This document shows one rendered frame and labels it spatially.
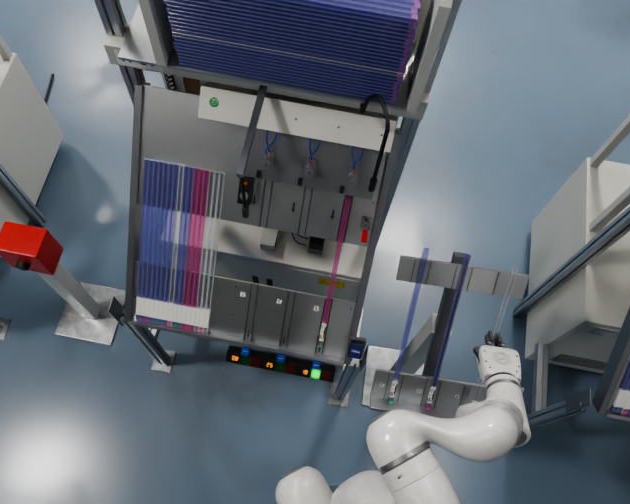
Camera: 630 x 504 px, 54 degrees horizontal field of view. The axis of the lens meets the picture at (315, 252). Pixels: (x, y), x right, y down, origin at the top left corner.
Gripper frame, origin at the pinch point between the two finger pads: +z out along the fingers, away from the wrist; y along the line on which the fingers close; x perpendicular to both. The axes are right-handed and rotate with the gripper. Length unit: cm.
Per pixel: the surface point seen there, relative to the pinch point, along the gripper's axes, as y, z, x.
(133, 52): 99, 16, -57
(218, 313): 77, 12, 17
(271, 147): 65, 18, -37
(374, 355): 21, 63, 75
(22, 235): 141, 24, 9
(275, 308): 60, 12, 12
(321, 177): 52, 17, -32
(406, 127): 32, 25, -45
